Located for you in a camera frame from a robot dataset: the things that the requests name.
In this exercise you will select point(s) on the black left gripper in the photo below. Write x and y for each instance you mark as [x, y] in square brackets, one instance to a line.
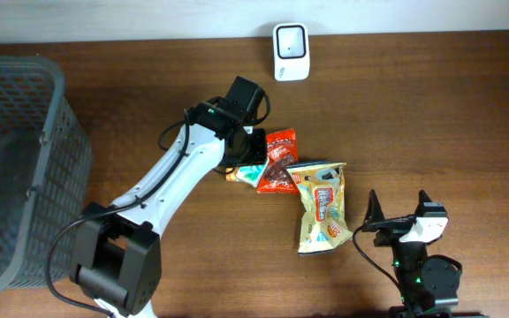
[251, 147]

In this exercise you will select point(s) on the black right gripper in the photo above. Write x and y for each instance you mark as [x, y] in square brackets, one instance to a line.
[396, 224]

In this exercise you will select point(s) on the green small box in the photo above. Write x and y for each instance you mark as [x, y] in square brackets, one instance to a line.
[251, 174]

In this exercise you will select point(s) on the red snack bag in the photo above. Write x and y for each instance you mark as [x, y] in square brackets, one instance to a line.
[282, 151]

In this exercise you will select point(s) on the yellow chips bag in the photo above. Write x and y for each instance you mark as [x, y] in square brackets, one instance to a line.
[322, 193]

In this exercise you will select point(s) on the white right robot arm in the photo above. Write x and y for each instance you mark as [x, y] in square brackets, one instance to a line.
[428, 284]

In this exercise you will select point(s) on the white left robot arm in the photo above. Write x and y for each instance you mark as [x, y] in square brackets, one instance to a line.
[116, 257]

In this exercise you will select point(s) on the white barcode scanner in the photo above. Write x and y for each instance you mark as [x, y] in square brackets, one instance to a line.
[291, 52]

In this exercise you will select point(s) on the grey plastic basket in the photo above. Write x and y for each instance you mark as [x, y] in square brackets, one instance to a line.
[45, 160]

